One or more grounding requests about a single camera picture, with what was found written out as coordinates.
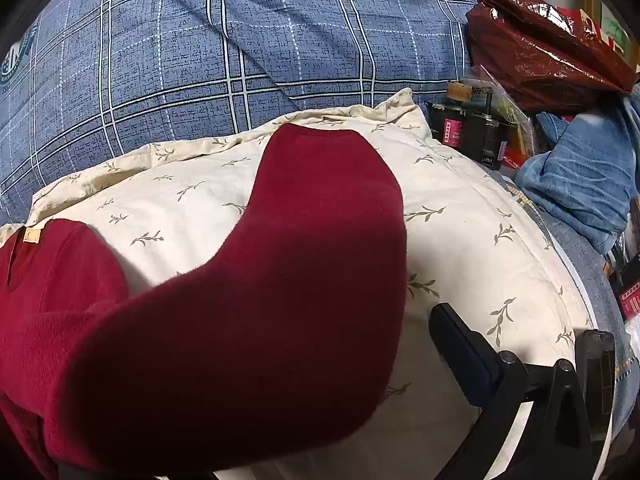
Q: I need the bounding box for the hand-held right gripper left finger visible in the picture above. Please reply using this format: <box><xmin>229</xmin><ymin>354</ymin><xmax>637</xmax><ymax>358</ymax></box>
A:
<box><xmin>57</xmin><ymin>462</ymin><xmax>216</xmax><ymax>480</ymax></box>

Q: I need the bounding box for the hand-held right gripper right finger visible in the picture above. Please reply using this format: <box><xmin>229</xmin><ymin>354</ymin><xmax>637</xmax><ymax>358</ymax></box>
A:
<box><xmin>429</xmin><ymin>302</ymin><xmax>610</xmax><ymax>480</ymax></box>

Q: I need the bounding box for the red knit sweater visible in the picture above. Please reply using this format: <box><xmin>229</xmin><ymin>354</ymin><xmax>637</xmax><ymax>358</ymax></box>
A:
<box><xmin>0</xmin><ymin>124</ymin><xmax>408</xmax><ymax>480</ymax></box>

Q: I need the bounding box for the cream leaf-print pillow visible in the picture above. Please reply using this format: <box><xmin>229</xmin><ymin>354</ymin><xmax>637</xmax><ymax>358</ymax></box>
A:
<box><xmin>0</xmin><ymin>87</ymin><xmax>608</xmax><ymax>480</ymax></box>

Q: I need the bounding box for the dark packet with red label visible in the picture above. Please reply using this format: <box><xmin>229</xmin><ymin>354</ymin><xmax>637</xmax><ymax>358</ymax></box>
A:
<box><xmin>617</xmin><ymin>260</ymin><xmax>640</xmax><ymax>322</ymax></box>

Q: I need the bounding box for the blue denim garment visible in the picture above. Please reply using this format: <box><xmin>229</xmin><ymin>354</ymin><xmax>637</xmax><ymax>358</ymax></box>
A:
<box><xmin>515</xmin><ymin>95</ymin><xmax>640</xmax><ymax>256</ymax></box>

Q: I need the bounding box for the black box with pink label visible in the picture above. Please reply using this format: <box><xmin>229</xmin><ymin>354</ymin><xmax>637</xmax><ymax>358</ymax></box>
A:
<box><xmin>425</xmin><ymin>100</ymin><xmax>521</xmax><ymax>171</ymax></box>

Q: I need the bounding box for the clear plastic packet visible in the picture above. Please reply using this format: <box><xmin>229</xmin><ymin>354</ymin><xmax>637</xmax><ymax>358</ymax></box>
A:
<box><xmin>447</xmin><ymin>65</ymin><xmax>536</xmax><ymax>161</ymax></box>

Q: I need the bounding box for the brown glossy bag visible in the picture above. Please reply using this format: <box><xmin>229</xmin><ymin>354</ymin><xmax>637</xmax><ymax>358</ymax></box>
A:
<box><xmin>467</xmin><ymin>0</ymin><xmax>640</xmax><ymax>111</ymax></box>

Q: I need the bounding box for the blue plaid duvet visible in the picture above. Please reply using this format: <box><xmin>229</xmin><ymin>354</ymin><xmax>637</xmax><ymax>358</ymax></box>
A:
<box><xmin>0</xmin><ymin>0</ymin><xmax>531</xmax><ymax>221</ymax></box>

